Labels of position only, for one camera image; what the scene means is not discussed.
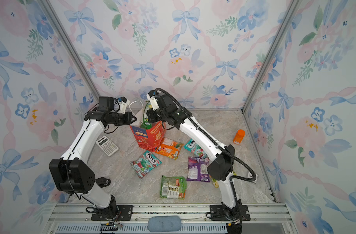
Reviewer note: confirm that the yellow snack bag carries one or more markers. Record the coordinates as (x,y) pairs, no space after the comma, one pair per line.
(214,182)

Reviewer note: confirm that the green snack bag barcode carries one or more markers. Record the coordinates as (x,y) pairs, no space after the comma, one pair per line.
(173,187)

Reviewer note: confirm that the white scientific calculator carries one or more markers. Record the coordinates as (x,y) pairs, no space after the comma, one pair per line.
(107,146)

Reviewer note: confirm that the grey blue foam pad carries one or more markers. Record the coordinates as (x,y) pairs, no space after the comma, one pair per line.
(164,224)

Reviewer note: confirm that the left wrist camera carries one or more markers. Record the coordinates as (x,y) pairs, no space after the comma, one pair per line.
(106,104)

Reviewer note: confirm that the orange snack packet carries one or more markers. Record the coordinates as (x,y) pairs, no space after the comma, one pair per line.
(169,148)

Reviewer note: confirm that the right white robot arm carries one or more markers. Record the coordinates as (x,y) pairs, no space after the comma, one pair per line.
(221,167)

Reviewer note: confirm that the orange pill bottle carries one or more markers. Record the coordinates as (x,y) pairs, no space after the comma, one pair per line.
(239,136)

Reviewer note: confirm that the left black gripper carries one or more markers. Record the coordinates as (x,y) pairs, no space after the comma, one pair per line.
(129,121)

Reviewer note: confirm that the teal Fox's candy bag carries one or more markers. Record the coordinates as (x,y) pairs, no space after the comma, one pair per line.
(195,149)

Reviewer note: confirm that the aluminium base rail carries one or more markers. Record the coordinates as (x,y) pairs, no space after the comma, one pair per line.
(258,218)

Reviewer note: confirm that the green candy bag label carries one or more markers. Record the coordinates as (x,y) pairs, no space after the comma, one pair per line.
(145,124)

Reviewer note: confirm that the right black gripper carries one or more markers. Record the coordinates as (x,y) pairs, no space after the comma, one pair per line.
(150,115)

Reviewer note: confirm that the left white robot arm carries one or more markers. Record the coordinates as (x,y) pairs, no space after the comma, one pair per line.
(71,173)

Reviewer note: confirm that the red paper gift bag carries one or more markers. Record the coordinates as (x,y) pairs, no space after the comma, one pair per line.
(147,139)

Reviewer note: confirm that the purple candy bag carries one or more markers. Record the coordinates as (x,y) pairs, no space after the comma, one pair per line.
(197,169)

